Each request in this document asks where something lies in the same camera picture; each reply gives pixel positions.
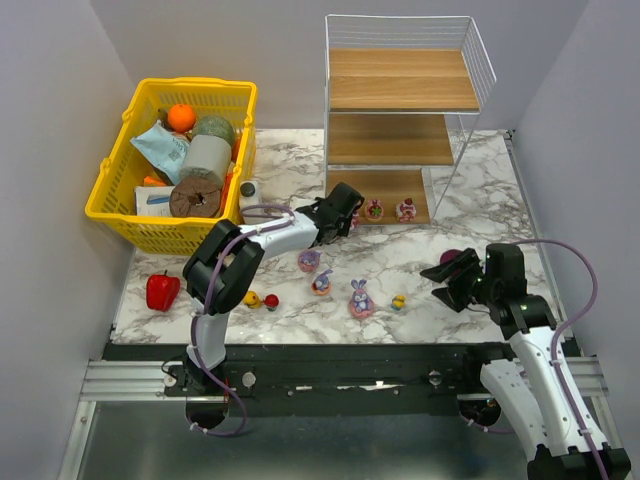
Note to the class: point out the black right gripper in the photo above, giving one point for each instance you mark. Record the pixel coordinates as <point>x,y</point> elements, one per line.
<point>463,282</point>

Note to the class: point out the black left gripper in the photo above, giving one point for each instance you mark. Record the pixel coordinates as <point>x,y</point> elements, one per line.
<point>341,220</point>

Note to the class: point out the pink bear green flower toy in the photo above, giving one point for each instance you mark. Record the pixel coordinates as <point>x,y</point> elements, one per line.
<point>374,211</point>

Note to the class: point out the purple owl pink cup toy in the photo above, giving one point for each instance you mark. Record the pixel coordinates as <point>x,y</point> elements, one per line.
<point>308,261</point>

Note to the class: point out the small yellow blue toy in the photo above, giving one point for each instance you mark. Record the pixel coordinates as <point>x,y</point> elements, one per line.
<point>398,302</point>

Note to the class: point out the purple bunny cupcake toy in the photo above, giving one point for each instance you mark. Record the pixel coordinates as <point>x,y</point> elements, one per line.
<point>322,284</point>

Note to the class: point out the pink strawberry cake toy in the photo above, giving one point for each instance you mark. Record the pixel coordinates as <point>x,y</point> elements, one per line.
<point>406,211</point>

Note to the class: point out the purple bunny pink donut toy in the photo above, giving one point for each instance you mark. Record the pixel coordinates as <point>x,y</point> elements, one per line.
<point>361,304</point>

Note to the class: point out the red hair mermaid toy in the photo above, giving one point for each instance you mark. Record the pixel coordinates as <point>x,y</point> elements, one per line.
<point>271,302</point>

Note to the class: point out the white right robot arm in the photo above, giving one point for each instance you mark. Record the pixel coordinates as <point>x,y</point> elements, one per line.
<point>535,388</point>

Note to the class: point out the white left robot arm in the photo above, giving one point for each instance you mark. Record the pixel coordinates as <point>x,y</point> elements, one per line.
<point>219,273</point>

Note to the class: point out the purple onion toy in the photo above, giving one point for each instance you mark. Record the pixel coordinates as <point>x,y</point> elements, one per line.
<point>449,255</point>

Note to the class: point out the white bottle black cap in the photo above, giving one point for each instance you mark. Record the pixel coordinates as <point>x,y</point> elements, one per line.
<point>251,203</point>

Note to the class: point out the yellow duck toy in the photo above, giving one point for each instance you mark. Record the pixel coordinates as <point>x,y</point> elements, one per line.
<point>252,300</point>

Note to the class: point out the grey brown cylinder roll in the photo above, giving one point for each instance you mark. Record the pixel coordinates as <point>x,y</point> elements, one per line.
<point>201,178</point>

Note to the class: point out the green round melon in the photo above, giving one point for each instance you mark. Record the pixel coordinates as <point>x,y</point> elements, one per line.
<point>216,126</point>

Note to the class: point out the light blue snack bag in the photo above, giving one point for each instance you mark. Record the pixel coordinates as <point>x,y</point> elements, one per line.
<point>165,150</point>

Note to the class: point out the orange fruit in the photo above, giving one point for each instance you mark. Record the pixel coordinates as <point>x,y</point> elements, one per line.
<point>181,118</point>

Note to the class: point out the white box in basket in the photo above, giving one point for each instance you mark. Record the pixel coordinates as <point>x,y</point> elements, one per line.
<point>153,201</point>

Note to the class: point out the red bell pepper toy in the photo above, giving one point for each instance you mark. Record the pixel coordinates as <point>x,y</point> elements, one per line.
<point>161,291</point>

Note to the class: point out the yellow plastic basket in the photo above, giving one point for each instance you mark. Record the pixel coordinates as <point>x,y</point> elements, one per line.
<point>112,201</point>

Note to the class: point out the white wire wooden shelf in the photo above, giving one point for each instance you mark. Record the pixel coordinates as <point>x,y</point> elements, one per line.
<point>403,95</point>

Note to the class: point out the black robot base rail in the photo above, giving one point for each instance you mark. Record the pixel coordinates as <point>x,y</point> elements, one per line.
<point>333,380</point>

